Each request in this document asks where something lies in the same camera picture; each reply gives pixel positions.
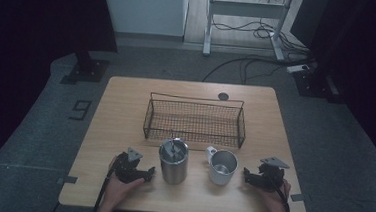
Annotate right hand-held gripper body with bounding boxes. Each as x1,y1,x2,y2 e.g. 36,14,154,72
255,155,292,194

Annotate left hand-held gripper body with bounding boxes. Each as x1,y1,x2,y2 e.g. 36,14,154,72
113,145,148,185

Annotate stainless steel tumbler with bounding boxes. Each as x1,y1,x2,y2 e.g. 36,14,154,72
155,136,191,187

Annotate metal straw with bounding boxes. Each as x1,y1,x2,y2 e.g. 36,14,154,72
168,129,179,153

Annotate dark wire mesh basket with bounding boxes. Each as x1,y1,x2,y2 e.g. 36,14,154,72
141,91,250,150

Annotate person's right hand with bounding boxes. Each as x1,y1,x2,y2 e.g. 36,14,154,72
255,177,293,212

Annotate person's left hand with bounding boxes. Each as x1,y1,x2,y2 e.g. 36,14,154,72
103,154,148,209

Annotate black stand base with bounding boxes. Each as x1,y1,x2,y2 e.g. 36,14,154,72
291,67,344,105
59,48,112,88

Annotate white power strip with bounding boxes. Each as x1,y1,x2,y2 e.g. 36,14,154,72
286,62,311,75

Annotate dark curtain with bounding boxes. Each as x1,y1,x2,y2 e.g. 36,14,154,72
280,0,376,167
0,0,122,195

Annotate white cabinet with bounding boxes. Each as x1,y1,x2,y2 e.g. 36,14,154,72
97,0,189,43

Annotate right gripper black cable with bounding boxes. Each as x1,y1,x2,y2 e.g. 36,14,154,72
269,174,294,212

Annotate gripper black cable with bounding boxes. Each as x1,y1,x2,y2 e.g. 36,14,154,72
269,174,294,212
91,165,117,212

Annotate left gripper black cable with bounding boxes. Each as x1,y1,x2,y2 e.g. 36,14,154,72
91,165,117,212

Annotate long black floor cable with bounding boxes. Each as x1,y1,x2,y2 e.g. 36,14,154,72
201,51,315,91

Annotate tangled black floor cables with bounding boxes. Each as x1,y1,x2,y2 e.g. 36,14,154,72
209,15,314,56

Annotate white desk frame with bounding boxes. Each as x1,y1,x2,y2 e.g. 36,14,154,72
202,0,297,63

